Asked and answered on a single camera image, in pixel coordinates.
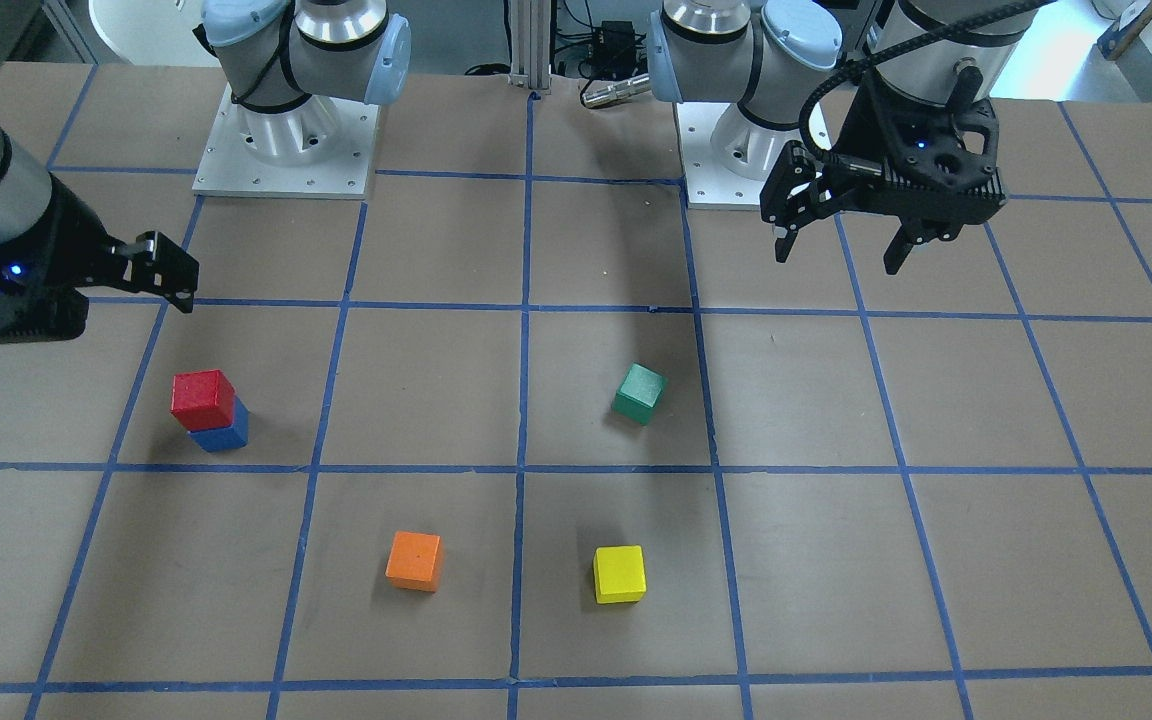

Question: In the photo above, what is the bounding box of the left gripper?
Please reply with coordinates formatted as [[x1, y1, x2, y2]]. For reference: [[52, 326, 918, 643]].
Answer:
[[760, 71, 1005, 275]]

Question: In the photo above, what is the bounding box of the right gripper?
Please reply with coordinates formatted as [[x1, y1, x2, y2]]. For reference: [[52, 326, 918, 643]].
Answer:
[[0, 179, 200, 344]]

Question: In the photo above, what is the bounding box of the red block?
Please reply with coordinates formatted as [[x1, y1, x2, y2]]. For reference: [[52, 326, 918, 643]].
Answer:
[[170, 369, 237, 432]]

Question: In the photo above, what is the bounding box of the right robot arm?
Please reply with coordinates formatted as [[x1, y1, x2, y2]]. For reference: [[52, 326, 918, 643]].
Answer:
[[0, 1, 412, 344]]

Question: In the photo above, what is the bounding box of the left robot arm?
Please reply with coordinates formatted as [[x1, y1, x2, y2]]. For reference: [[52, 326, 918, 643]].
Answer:
[[646, 1, 1038, 275]]

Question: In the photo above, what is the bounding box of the blue block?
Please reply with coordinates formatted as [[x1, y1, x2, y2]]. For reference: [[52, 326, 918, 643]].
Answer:
[[187, 397, 250, 454]]

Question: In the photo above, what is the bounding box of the green block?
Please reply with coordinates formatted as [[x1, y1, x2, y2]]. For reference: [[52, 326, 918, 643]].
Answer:
[[611, 363, 668, 427]]

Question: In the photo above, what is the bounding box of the orange block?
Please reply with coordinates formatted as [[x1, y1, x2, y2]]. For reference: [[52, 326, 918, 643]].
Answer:
[[385, 530, 445, 593]]

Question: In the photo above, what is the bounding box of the yellow block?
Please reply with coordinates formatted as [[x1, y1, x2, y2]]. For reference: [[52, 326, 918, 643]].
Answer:
[[593, 544, 646, 605]]

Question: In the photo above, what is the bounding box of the silver metal cylinder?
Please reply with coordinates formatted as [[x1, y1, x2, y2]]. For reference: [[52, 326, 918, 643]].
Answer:
[[579, 73, 652, 109]]

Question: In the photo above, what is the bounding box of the black electronics box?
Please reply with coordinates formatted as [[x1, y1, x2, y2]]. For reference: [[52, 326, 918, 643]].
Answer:
[[588, 20, 641, 79]]

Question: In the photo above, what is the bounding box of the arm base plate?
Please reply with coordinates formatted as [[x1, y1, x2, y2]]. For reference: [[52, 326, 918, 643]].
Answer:
[[192, 88, 382, 200], [675, 103, 801, 211]]

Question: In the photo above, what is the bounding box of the aluminium frame post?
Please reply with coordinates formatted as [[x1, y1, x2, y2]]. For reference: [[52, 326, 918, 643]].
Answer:
[[505, 1, 554, 96]]

